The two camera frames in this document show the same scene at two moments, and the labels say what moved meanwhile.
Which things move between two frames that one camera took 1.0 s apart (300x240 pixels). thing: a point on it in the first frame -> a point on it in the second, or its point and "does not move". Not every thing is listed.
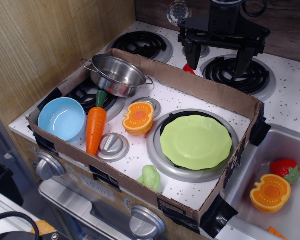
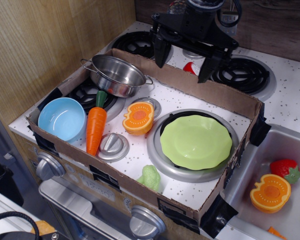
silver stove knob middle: [156, 106] does not move
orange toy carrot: [96, 123] does not move
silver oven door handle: [80, 207] does not move
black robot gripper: [223, 25] -> [196, 29]
